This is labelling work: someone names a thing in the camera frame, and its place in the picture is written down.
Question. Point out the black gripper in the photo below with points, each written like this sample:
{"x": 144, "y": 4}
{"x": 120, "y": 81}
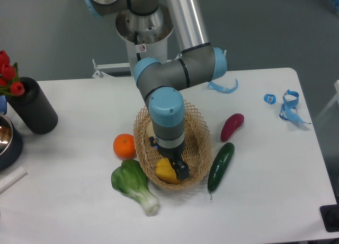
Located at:
{"x": 175, "y": 156}

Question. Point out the yellow bell pepper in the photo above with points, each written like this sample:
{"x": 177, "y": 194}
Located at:
{"x": 165, "y": 172}

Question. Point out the woven wicker basket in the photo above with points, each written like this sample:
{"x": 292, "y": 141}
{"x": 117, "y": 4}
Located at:
{"x": 198, "y": 152}

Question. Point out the dark green cucumber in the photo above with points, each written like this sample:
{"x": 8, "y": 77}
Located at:
{"x": 219, "y": 167}

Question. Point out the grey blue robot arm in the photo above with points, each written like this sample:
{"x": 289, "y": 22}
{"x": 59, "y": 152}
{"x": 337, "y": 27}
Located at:
{"x": 168, "y": 50}

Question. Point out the green bok choy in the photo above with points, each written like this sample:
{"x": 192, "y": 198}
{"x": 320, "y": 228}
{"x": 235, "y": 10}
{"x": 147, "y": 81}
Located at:
{"x": 130, "y": 179}

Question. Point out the orange fruit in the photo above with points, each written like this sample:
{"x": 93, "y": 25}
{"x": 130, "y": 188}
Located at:
{"x": 124, "y": 147}

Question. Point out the blue curved tape strip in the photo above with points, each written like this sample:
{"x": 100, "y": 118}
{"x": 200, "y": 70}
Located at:
{"x": 221, "y": 89}

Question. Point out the small blue tag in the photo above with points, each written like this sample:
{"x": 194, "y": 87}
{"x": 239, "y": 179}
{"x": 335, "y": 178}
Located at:
{"x": 270, "y": 98}

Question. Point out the blue tangled ribbon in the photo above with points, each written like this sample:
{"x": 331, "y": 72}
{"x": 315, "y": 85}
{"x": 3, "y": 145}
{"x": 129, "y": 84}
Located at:
{"x": 288, "y": 111}

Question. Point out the black cylindrical vase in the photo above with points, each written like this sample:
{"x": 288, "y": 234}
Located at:
{"x": 34, "y": 108}

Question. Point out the steel bowl dark rim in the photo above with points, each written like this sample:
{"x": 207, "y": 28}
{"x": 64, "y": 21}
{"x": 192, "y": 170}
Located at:
{"x": 11, "y": 143}

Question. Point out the white paper strip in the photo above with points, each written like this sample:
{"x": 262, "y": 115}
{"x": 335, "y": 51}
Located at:
{"x": 10, "y": 178}

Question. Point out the blue object left edge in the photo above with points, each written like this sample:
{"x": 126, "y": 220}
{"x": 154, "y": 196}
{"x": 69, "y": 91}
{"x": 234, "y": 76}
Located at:
{"x": 3, "y": 105}

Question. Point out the black device table corner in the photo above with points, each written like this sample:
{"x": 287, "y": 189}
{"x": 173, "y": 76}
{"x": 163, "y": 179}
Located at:
{"x": 329, "y": 215}

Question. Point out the red tulip flowers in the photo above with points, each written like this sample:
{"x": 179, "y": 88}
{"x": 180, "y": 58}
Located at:
{"x": 10, "y": 81}

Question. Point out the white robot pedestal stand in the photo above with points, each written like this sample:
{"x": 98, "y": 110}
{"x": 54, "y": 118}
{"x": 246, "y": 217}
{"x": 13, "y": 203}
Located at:
{"x": 125, "y": 70}

